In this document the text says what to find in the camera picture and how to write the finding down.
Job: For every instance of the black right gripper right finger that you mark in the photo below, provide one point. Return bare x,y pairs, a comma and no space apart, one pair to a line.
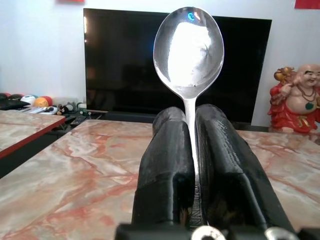
225,160

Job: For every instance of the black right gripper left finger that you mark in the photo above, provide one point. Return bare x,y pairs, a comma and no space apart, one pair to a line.
165,160

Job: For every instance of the silver metal spoon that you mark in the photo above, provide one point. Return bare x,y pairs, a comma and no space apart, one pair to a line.
189,57

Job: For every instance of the red laughing Buddha statue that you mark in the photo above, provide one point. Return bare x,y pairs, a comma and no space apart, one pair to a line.
297,100

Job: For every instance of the black remote control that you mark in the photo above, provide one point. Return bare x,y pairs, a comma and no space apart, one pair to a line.
76,120

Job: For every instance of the green and white jar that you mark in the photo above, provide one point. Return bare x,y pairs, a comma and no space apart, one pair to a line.
81,105

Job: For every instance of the black flat screen television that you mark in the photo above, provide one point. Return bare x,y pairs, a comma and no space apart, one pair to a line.
120,65

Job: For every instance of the small dark bird figurine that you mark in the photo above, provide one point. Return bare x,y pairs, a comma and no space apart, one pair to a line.
63,109

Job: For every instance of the orange round plush toy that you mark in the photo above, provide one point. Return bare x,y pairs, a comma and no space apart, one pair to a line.
41,101

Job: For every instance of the red-edged marble side table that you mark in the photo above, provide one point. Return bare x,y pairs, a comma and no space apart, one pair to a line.
22,127

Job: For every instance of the white round plush toy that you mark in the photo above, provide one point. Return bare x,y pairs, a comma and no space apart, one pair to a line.
28,99

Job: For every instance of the red wall decoration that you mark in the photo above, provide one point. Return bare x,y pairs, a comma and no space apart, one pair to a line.
71,1
307,3

